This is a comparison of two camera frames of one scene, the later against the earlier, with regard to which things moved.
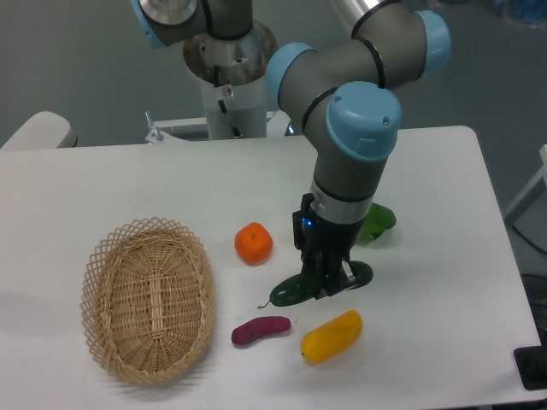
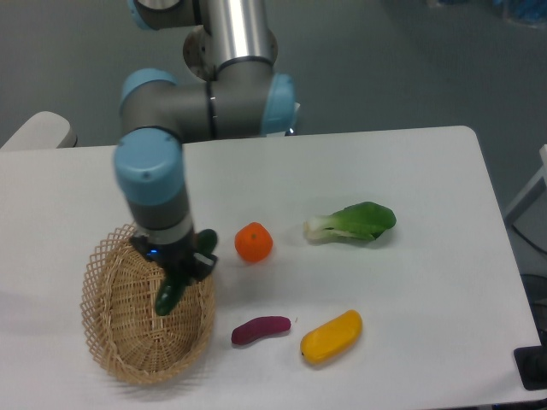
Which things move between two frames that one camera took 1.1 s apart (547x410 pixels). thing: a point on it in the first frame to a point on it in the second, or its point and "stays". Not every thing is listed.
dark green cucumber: [302, 287] to [172, 287]
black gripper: [325, 248] to [179, 260]
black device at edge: [532, 364] stays
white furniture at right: [543, 151] stays
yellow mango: [332, 337] stays
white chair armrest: [44, 130] stays
